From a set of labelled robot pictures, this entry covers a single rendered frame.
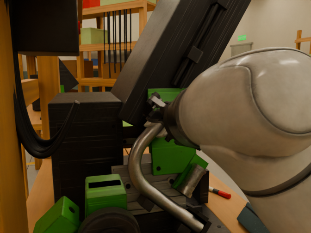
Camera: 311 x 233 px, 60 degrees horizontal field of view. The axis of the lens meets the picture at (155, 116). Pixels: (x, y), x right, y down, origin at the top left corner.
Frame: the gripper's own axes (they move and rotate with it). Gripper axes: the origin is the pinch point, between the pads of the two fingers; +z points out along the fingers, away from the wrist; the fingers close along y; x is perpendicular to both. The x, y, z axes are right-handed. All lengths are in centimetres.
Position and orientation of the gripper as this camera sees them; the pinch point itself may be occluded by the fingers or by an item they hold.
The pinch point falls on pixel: (158, 126)
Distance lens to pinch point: 60.3
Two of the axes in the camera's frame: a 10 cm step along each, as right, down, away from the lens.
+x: -6.3, 7.4, -2.4
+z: -2.5, 1.0, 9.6
